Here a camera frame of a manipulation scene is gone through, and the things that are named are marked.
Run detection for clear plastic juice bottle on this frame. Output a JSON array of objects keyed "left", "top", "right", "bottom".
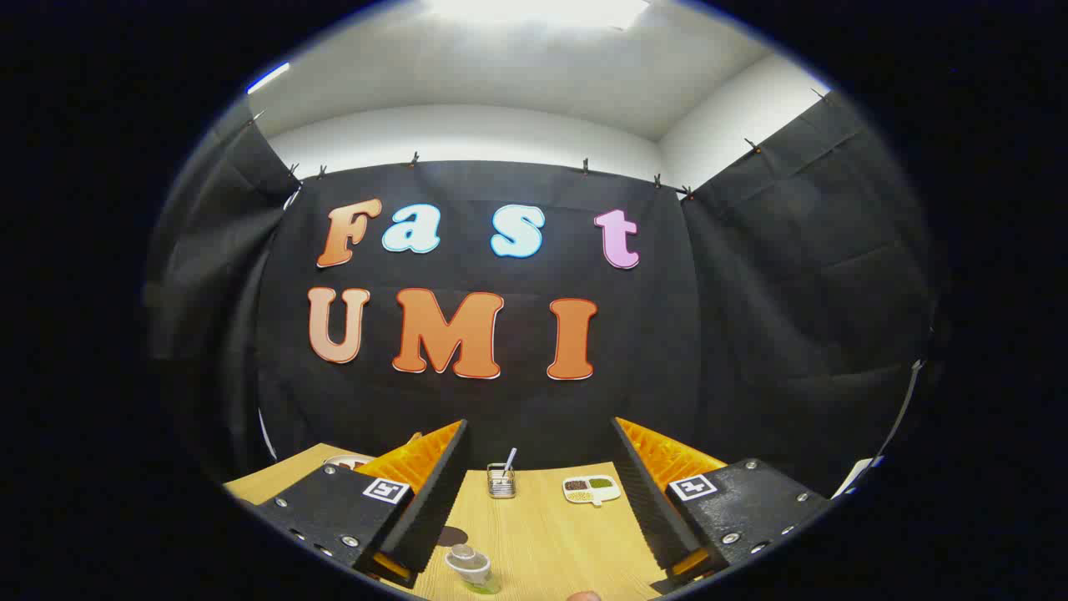
[{"left": 445, "top": 544, "right": 501, "bottom": 595}]

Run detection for white divided dish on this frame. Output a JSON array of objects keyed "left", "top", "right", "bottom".
[{"left": 562, "top": 475, "right": 622, "bottom": 508}]

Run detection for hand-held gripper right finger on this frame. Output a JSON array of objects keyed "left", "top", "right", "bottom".
[{"left": 610, "top": 417, "right": 833, "bottom": 595}]

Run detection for ceiling light panel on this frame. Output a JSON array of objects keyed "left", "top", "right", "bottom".
[{"left": 421, "top": 0, "right": 652, "bottom": 31}]

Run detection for wooden table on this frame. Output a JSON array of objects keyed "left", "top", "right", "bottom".
[{"left": 224, "top": 442, "right": 693, "bottom": 601}]

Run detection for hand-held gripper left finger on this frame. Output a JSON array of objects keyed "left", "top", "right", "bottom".
[{"left": 249, "top": 419, "right": 470, "bottom": 590}]

